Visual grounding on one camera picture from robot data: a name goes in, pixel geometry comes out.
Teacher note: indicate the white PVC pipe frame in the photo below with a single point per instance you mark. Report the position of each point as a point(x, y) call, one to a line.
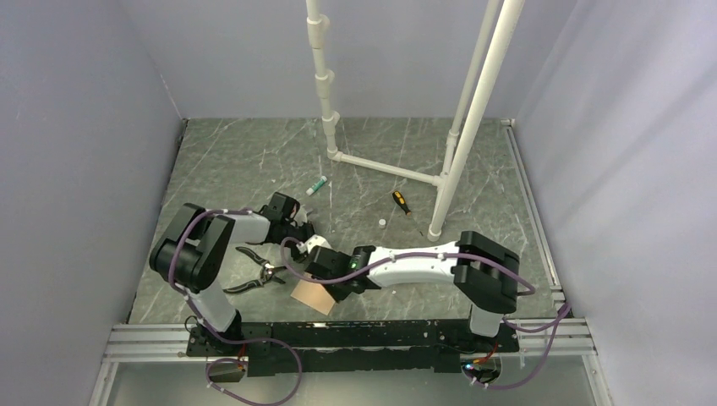
point(495, 34)

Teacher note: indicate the yellow black screwdriver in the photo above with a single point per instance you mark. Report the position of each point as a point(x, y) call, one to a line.
point(401, 202)

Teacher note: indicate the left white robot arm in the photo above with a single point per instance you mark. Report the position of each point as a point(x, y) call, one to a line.
point(189, 254)

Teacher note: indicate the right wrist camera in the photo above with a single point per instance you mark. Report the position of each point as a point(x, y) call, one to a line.
point(312, 242)

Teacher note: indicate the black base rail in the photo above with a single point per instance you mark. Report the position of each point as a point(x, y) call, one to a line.
point(273, 348)

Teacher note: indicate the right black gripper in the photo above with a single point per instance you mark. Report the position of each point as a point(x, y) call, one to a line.
point(338, 294)

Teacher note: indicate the green white glue stick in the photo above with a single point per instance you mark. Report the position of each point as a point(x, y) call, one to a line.
point(317, 185)

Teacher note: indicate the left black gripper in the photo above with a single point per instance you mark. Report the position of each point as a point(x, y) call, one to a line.
point(308, 229)

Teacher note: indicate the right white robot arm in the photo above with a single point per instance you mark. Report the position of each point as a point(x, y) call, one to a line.
point(483, 270)

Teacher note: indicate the tan envelope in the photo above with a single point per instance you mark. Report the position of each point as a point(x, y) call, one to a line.
point(313, 295)

